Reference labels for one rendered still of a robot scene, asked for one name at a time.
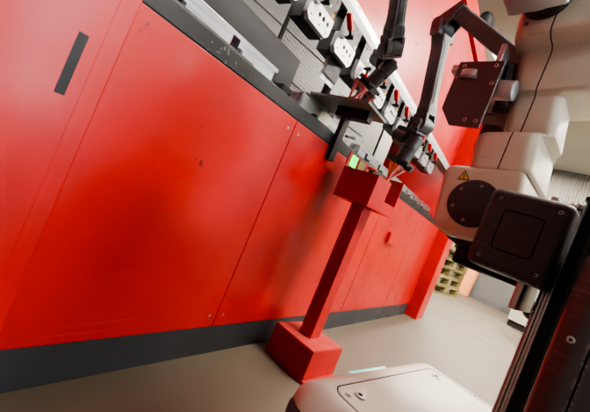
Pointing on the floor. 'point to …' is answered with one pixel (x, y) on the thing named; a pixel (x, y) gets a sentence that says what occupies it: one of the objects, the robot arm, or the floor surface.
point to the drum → (468, 282)
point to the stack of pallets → (450, 276)
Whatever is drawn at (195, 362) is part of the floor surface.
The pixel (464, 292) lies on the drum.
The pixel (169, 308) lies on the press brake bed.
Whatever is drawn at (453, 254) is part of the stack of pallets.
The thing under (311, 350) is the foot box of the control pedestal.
